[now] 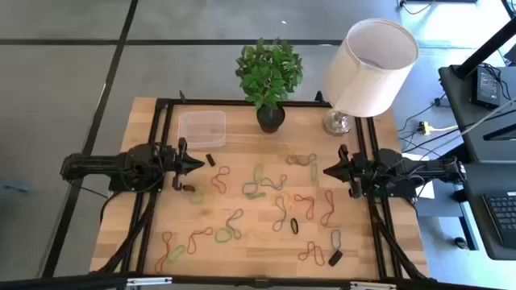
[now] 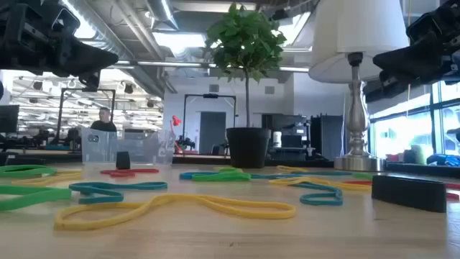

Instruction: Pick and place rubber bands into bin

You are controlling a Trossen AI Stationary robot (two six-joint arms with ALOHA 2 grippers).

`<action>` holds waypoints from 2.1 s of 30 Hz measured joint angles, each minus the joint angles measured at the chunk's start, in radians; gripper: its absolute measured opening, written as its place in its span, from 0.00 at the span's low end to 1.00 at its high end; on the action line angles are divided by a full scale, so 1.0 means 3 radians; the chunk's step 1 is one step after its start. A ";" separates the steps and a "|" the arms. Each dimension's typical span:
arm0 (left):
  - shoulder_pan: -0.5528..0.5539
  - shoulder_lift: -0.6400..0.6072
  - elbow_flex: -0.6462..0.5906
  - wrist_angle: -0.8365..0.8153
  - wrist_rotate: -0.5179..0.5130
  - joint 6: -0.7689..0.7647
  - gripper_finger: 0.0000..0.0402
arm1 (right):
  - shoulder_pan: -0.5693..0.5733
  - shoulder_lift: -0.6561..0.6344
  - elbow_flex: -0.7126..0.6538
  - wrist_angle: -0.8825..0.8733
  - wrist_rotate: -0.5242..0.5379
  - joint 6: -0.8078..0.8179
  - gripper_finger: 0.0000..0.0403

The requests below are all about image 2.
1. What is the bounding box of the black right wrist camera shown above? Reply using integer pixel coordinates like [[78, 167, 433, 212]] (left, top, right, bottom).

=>
[[405, 12, 443, 45]]

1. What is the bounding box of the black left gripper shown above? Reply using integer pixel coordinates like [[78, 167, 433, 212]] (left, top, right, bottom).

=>
[[0, 0, 120, 93]]

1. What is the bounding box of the green plant in black pot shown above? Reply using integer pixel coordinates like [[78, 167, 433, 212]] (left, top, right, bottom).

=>
[[203, 1, 288, 169]]

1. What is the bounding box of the small black cube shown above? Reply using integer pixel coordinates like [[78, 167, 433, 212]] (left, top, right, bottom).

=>
[[115, 150, 132, 171]]

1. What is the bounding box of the red desk lamp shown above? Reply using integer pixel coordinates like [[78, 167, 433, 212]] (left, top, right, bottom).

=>
[[169, 114, 185, 155]]

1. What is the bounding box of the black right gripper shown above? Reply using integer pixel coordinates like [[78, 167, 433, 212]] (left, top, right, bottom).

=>
[[372, 0, 460, 91]]

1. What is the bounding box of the black block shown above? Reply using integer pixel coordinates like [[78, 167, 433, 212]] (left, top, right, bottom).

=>
[[371, 173, 448, 214]]

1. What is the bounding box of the small black background robot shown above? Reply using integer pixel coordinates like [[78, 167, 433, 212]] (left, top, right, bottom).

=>
[[175, 135, 197, 152]]

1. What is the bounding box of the grey door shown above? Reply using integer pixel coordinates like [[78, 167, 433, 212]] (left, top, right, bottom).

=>
[[198, 111, 227, 155]]

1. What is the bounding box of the black background robot station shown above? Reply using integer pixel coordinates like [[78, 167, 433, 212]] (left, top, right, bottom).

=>
[[261, 114, 312, 162]]

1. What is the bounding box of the black aluminium table frame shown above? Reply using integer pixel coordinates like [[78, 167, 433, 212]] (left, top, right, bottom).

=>
[[0, 149, 460, 179]]

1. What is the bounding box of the blue rubber band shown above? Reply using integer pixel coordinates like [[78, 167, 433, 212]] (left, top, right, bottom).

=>
[[179, 171, 220, 181]]

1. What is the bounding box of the silver lamp with white shade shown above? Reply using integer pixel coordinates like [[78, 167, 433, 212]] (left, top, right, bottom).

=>
[[308, 0, 410, 173]]

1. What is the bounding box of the black metal station frame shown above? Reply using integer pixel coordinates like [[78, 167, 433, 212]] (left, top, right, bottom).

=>
[[182, 93, 238, 147], [53, 87, 116, 145]]

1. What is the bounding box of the long white light bar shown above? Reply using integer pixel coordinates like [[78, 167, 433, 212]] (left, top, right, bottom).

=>
[[107, 60, 213, 69]]

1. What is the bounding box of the large yellow rubber band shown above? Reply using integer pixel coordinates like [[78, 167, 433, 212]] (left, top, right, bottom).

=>
[[53, 193, 298, 232]]

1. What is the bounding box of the blue crumpled object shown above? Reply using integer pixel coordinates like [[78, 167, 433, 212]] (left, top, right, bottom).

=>
[[425, 153, 460, 168]]

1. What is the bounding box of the black cabinet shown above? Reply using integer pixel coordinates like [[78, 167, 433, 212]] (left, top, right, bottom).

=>
[[310, 114, 346, 161]]

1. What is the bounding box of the green cylindrical object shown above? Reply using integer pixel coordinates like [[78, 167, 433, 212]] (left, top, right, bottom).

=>
[[410, 144, 428, 165]]

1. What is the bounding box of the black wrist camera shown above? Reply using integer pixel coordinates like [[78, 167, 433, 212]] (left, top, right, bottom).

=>
[[51, 6, 81, 37], [405, 12, 443, 45]]

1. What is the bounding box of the person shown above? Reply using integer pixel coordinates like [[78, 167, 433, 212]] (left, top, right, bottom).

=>
[[89, 106, 118, 132]]

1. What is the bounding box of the clear plastic bin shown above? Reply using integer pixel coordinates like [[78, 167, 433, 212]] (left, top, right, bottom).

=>
[[80, 126, 177, 166]]

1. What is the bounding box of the black computer monitor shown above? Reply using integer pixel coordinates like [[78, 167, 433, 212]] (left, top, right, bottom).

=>
[[0, 104, 20, 134]]

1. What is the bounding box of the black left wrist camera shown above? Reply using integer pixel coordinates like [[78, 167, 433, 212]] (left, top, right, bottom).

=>
[[51, 6, 81, 37]]

